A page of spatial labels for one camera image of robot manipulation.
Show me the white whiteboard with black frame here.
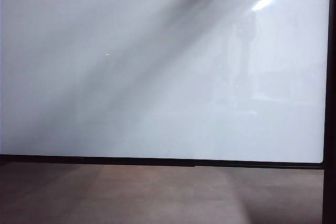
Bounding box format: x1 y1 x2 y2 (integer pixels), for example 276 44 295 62
0 0 336 224

